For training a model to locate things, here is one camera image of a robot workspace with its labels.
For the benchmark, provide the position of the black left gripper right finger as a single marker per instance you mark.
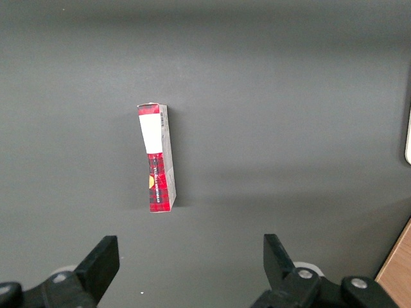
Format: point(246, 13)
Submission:
point(295, 292)

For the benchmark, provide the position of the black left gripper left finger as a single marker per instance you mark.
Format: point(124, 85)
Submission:
point(80, 288)

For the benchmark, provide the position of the beige rectangular tray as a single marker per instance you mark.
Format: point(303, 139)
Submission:
point(408, 138)

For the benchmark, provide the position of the wooden drawer cabinet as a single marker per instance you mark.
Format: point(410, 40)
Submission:
point(398, 272)

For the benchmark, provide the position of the red and grey carton box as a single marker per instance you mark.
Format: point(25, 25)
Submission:
point(157, 179)

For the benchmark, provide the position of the grey table mat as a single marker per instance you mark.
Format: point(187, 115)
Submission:
point(257, 96)

